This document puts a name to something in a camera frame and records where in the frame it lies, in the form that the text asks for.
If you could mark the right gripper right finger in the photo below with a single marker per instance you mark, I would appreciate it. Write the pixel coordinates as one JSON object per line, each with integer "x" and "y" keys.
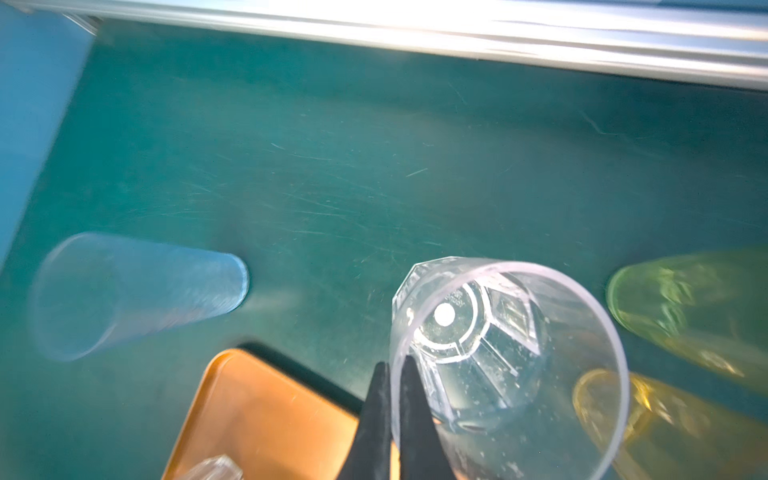
{"x": 421, "y": 452}

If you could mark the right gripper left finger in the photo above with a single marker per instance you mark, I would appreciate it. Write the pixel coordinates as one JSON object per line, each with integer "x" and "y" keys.
{"x": 370, "y": 454}

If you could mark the orange plastic tray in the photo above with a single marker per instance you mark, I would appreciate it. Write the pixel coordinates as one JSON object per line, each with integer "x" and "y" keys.
{"x": 270, "y": 424}

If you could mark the clear faceted glass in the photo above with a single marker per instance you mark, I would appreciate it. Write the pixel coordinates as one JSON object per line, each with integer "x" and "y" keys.
{"x": 220, "y": 467}
{"x": 523, "y": 370}

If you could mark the yellow ribbed glass front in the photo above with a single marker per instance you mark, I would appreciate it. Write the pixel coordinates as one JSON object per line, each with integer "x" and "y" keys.
{"x": 672, "y": 434}

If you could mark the frosted blue tall cup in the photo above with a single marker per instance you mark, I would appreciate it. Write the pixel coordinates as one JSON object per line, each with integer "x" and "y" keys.
{"x": 96, "y": 290}

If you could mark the yellow-green glass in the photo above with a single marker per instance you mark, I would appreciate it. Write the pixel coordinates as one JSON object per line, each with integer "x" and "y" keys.
{"x": 709, "y": 308}

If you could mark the aluminium frame back bar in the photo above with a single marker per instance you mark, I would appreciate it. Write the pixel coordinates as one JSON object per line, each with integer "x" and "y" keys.
{"x": 702, "y": 46}

